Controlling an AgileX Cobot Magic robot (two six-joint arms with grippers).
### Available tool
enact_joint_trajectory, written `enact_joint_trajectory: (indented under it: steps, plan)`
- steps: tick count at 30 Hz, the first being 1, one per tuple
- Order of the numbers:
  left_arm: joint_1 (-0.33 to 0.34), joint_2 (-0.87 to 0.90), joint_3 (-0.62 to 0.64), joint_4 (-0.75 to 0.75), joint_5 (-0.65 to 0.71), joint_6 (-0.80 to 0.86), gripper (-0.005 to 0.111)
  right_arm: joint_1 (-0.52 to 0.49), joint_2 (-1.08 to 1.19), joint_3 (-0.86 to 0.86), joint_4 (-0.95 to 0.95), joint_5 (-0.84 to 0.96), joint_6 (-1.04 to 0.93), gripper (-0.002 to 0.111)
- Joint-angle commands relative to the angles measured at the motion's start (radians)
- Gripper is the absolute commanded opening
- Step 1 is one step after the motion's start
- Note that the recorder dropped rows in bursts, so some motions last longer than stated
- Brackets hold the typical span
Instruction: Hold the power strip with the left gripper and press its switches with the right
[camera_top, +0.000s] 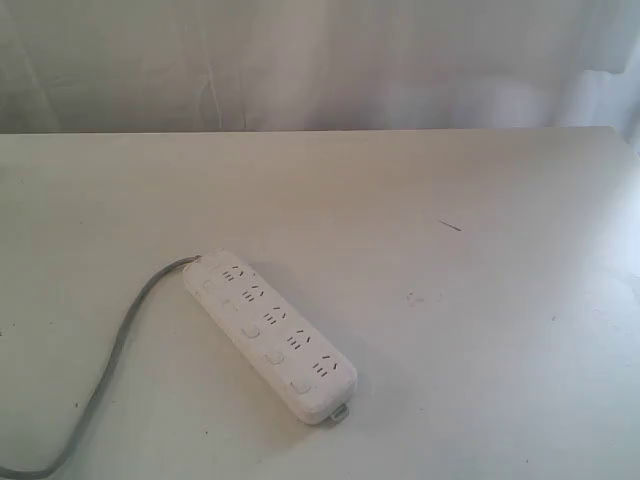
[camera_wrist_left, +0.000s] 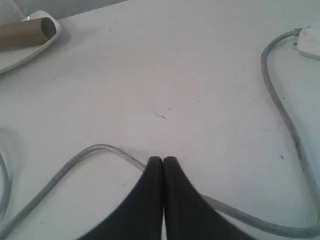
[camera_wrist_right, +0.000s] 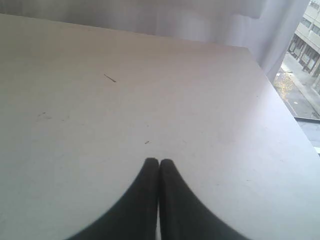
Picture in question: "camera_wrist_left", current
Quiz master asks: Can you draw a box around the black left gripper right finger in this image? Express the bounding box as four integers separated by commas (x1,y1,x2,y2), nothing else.
163,156,252,240

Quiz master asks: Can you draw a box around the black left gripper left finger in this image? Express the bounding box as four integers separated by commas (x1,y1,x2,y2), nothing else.
80,156,163,240

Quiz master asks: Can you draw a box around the white power strip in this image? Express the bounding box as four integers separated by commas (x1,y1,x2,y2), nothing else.
292,14,320,61

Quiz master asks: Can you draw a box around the white tray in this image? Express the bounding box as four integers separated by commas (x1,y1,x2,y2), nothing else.
0,10,62,74

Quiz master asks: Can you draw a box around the brown cardboard tube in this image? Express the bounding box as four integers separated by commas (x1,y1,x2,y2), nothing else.
0,17,57,49

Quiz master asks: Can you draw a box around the grey power cord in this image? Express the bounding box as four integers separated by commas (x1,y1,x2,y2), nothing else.
0,29,320,237

